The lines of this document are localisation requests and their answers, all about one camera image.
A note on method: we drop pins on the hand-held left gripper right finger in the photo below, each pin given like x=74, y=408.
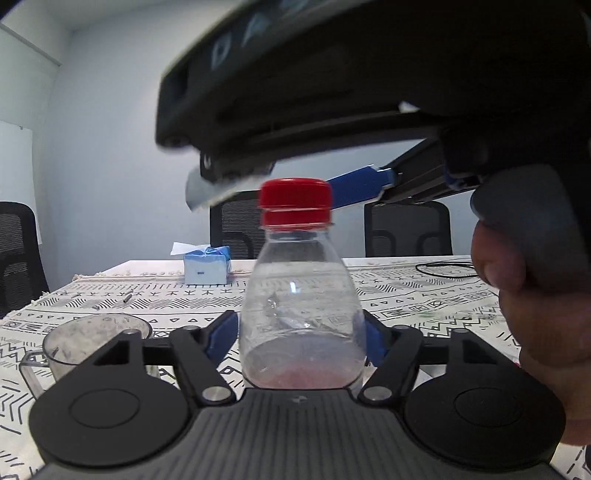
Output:
x=377, y=337

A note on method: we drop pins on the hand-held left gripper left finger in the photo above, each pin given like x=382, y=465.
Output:
x=221, y=337

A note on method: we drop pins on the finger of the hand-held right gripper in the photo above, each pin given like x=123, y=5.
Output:
x=360, y=184
x=217, y=187

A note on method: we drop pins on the red bottle cap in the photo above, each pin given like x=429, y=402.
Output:
x=295, y=201

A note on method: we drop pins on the clear plastic bottle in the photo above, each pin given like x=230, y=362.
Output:
x=302, y=314

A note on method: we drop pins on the clear glass cup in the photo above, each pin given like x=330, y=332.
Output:
x=87, y=341

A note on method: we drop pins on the person's right hand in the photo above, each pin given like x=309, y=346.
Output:
x=545, y=332

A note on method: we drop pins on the black mesh office chair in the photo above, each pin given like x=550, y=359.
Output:
x=18, y=254
x=231, y=226
x=406, y=228

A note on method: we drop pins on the patterned white tablecloth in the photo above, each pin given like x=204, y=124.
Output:
x=161, y=300

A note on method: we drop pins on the blue tissue box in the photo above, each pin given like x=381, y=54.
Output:
x=205, y=265

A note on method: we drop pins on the small metal screw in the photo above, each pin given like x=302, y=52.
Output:
x=128, y=297

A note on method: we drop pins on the white wall board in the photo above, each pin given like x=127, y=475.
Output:
x=16, y=180

